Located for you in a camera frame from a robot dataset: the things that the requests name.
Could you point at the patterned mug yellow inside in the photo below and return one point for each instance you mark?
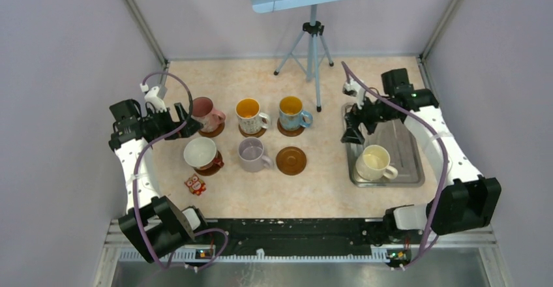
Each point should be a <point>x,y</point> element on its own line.
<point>250,117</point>

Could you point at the dark wooden coaster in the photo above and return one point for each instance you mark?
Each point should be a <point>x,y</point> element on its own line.
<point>291,160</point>
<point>289,133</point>
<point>211,170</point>
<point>214,133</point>
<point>257,134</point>

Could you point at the lilac mug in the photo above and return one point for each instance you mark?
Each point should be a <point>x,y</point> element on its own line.
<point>253,155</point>

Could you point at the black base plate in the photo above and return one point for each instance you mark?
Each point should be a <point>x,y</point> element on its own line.
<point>299,237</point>

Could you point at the white red mug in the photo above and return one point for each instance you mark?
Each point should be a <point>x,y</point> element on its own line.
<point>202,154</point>

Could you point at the metal tray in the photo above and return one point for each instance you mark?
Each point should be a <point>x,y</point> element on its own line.
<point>404,154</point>

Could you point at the blue mug yellow inside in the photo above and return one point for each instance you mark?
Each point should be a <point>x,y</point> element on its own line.
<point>292,116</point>

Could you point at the pink mug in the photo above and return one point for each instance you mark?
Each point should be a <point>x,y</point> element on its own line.
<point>205,112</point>

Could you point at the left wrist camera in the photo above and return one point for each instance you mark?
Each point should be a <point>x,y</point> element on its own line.
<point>154,97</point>

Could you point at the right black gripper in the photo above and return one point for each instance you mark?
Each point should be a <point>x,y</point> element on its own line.
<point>358,116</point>

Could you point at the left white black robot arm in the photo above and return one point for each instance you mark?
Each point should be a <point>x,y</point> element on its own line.
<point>152,223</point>

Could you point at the grey cable duct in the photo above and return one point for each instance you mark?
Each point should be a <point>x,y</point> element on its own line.
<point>190,256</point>

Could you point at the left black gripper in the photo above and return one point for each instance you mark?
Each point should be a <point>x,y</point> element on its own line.
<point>189,128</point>

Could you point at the red owl figurine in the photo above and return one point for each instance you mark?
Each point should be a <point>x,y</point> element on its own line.
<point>195,185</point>

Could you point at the cream mug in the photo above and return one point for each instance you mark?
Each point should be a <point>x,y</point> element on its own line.
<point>374,163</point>

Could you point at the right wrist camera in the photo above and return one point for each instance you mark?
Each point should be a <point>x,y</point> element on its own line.
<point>353,89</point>

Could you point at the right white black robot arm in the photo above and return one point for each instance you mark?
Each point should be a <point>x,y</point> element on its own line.
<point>465,198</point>

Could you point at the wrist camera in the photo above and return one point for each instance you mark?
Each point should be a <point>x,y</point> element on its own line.
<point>353,89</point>
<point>154,97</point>

